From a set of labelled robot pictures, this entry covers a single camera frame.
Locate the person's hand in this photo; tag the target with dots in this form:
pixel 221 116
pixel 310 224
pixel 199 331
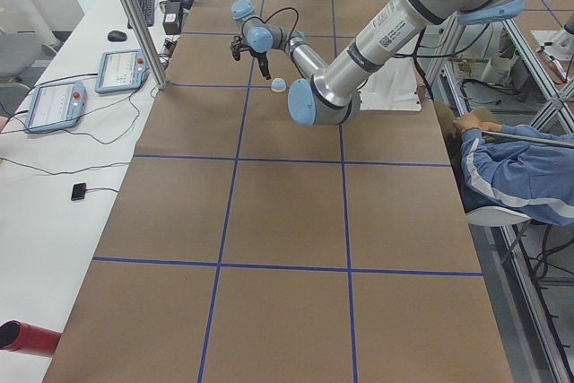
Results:
pixel 480 118

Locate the red cylinder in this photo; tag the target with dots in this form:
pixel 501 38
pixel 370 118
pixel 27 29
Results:
pixel 20 337

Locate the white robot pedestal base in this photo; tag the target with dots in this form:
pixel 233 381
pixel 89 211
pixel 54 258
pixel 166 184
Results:
pixel 393 87

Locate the small black square device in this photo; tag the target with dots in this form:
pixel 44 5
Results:
pixel 78 191

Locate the black power adapter box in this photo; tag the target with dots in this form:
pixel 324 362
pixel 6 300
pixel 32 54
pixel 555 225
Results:
pixel 172 18

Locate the blue call bell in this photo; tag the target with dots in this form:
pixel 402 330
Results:
pixel 278 85

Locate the near teach pendant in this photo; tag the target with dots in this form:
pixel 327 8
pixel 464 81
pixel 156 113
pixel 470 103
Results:
pixel 55 106

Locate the black keyboard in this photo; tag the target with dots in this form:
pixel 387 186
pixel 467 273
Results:
pixel 148 11

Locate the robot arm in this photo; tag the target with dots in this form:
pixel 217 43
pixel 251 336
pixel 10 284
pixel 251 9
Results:
pixel 328 94

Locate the far teach pendant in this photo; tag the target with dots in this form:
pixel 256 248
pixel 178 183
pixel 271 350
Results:
pixel 121 71

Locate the aluminium frame post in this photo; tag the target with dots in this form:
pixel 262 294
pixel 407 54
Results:
pixel 135 17

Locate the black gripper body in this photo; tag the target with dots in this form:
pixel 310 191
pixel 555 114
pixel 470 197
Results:
pixel 260 58

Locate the seated person in blue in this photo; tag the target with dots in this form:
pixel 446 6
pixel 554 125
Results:
pixel 531 178

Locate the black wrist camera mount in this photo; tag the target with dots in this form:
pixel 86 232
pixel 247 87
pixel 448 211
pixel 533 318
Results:
pixel 237 46

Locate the black computer mouse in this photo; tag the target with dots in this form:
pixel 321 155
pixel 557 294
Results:
pixel 116 36

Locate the teach pendant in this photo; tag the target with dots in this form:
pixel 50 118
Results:
pixel 55 106
pixel 121 71

